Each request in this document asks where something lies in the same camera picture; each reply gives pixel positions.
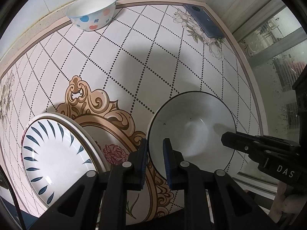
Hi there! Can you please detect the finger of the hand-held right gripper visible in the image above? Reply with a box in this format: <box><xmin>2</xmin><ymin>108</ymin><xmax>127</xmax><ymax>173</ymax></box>
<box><xmin>292</xmin><ymin>73</ymin><xmax>307</xmax><ymax>147</ymax></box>
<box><xmin>221</xmin><ymin>131</ymin><xmax>301</xmax><ymax>166</ymax></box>

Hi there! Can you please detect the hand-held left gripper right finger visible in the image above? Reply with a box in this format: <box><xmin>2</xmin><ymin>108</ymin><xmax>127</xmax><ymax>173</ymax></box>
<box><xmin>163</xmin><ymin>138</ymin><xmax>279</xmax><ymax>230</ymax></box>

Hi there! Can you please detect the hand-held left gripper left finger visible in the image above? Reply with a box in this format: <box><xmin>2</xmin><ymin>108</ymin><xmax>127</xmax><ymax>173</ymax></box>
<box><xmin>30</xmin><ymin>138</ymin><xmax>149</xmax><ymax>230</ymax></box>

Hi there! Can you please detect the white bowl dark rim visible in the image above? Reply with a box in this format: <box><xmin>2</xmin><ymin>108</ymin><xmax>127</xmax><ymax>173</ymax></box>
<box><xmin>146</xmin><ymin>91</ymin><xmax>237</xmax><ymax>181</ymax></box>

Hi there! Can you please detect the white plate grey floral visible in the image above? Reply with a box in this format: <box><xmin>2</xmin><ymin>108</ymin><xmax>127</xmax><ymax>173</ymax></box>
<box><xmin>23</xmin><ymin>112</ymin><xmax>111</xmax><ymax>173</ymax></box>

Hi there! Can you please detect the blue striped plate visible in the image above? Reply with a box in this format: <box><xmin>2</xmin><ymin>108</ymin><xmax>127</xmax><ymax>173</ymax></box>
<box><xmin>21</xmin><ymin>118</ymin><xmax>94</xmax><ymax>204</ymax></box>

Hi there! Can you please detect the person's right hand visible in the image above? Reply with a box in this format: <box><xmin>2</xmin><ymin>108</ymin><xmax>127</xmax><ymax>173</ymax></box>
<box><xmin>270</xmin><ymin>182</ymin><xmax>307</xmax><ymax>230</ymax></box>

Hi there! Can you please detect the frosted glass sliding door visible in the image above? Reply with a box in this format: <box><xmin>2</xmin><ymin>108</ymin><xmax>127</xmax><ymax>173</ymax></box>
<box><xmin>227</xmin><ymin>0</ymin><xmax>307</xmax><ymax>193</ymax></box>

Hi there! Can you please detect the floral diamond pattern tablecloth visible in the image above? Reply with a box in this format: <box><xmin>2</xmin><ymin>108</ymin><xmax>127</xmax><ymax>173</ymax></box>
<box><xmin>0</xmin><ymin>0</ymin><xmax>267</xmax><ymax>228</ymax></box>

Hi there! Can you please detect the dark blue smartphone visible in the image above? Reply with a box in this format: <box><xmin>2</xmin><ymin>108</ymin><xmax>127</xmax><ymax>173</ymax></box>
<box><xmin>183</xmin><ymin>4</ymin><xmax>225</xmax><ymax>39</ymax></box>

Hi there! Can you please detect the polka dot bowl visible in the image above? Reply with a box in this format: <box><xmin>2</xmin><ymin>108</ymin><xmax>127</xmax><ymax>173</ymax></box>
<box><xmin>66</xmin><ymin>0</ymin><xmax>118</xmax><ymax>32</ymax></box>

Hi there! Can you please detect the black cable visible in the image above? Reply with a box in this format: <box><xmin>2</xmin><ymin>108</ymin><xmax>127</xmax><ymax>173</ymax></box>
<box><xmin>0</xmin><ymin>168</ymin><xmax>27</xmax><ymax>230</ymax></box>

